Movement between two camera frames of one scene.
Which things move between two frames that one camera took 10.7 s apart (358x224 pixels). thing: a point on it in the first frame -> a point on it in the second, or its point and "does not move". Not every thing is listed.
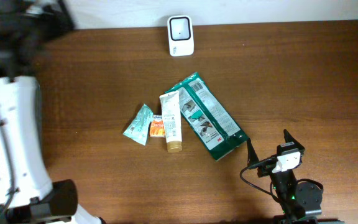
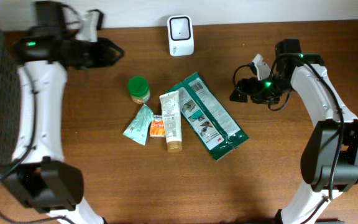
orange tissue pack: [157, 128] does not move
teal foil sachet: [137, 130] does not move
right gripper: [252, 156] -> [252, 91]
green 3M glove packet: [202, 111] does not move
